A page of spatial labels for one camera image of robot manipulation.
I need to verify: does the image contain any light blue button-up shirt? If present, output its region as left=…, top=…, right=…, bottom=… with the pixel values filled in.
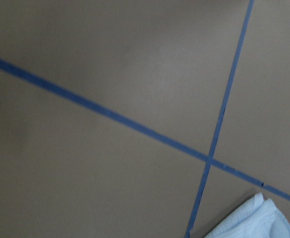
left=205, top=192, right=290, bottom=238

